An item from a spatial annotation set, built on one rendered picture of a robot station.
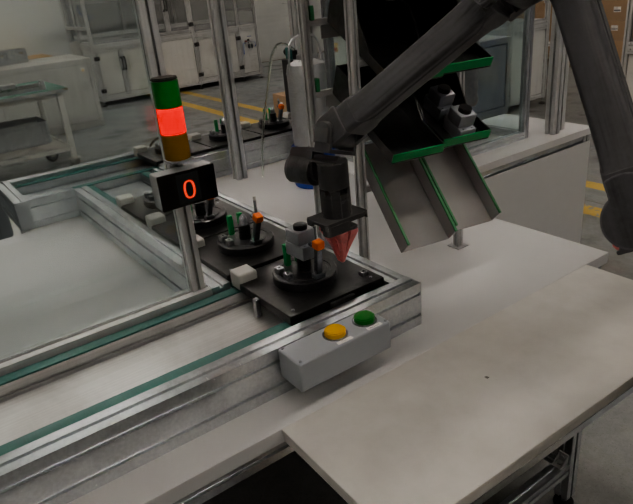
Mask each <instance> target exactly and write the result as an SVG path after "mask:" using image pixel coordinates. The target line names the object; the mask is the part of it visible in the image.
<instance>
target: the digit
mask: <svg viewBox="0 0 633 504"><path fill-rule="evenodd" d="M175 179H176V184H177V189H178V195H179V200H180V205H183V204H186V203H190V202H193V201H197V200H200V199H202V194H201V188H200V182H199V176H198V170H196V171H192V172H188V173H184V174H181V175H177V176H175Z"/></svg>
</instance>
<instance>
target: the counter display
mask: <svg viewBox="0 0 633 504"><path fill-rule="evenodd" d="M196 170H198V176H199V182H200V188H201V194H202V199H200V200H197V201H193V202H190V203H186V204H183V205H180V200H179V195H178V189H177V184H176V179H175V176H177V175H181V174H184V173H188V172H192V171H196ZM156 180H157V185H158V190H159V195H160V200H161V205H162V210H163V212H167V211H171V210H174V209H178V208H181V207H184V206H188V205H191V204H195V203H198V202H201V201H205V200H208V199H212V198H215V197H219V196H218V190H217V184H216V177H215V171H214V165H213V163H210V164H206V165H203V166H199V167H195V168H191V169H187V170H183V171H180V172H176V173H172V174H168V175H164V176H160V177H157V178H156Z"/></svg>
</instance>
